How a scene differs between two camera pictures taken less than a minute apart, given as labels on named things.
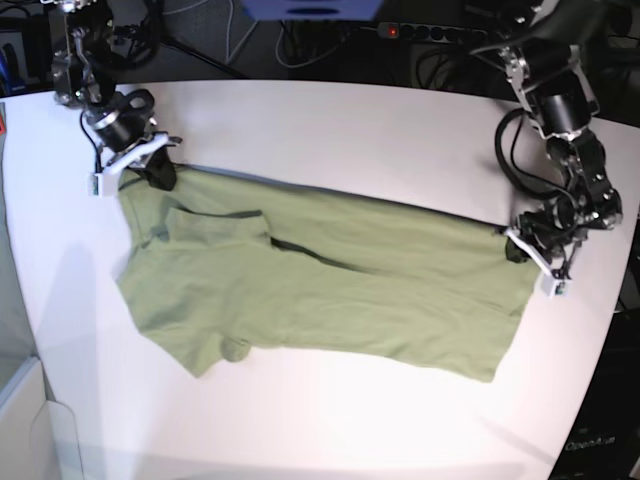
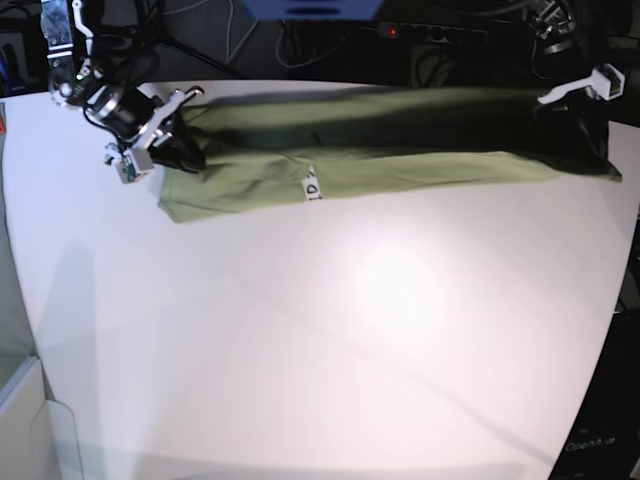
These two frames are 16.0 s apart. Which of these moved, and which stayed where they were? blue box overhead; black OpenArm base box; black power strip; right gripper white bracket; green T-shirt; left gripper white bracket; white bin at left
Moved: green T-shirt; left gripper white bracket; right gripper white bracket
Stayed: blue box overhead; black OpenArm base box; black power strip; white bin at left
